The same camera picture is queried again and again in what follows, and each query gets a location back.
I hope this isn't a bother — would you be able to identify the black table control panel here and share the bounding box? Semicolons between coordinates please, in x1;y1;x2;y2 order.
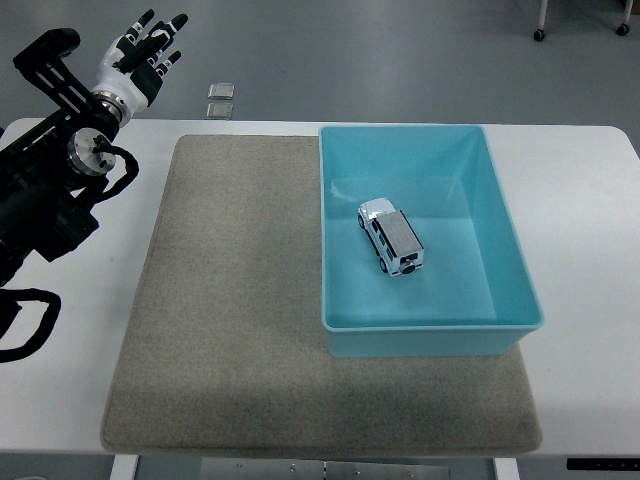
565;456;640;472

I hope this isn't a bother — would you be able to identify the white cart with caster wheels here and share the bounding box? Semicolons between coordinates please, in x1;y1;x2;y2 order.
530;0;640;43

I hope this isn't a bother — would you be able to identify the grey metal plate with screws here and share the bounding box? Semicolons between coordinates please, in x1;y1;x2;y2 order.
199;458;451;480

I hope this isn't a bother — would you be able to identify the white table leg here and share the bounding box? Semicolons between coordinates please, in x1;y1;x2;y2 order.
108;454;140;480
492;457;522;480

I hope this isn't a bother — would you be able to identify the white toy car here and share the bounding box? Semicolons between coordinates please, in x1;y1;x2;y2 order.
356;197;427;280

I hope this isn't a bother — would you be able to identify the blue plastic box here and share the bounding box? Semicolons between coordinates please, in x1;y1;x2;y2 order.
317;123;545;359

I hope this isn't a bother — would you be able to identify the beige felt mat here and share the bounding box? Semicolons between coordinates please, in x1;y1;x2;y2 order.
99;133;544;457

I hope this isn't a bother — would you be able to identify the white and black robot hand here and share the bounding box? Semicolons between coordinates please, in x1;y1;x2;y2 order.
91;9;190;112

